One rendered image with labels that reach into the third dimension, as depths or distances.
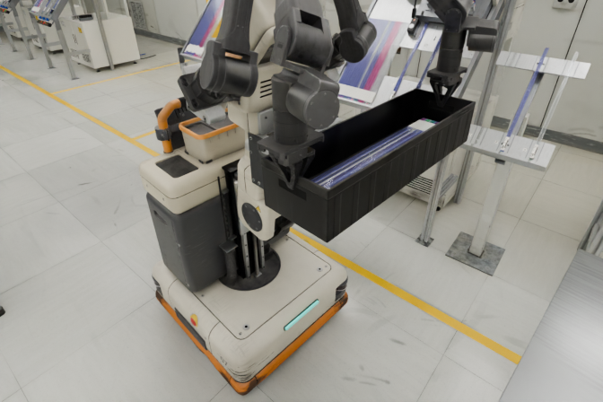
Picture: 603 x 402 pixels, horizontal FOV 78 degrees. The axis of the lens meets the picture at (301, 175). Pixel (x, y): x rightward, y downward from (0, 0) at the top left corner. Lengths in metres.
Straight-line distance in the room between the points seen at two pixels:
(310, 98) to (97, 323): 1.72
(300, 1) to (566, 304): 0.84
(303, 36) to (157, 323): 1.61
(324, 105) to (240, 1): 0.37
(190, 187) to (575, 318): 1.09
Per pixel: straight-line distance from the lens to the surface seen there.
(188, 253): 1.45
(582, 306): 1.07
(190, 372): 1.77
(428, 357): 1.83
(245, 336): 1.47
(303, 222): 0.70
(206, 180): 1.33
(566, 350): 0.96
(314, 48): 0.58
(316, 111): 0.53
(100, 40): 5.77
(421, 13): 2.22
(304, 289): 1.59
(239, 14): 0.83
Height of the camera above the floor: 1.48
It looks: 32 degrees down
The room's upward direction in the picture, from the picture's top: straight up
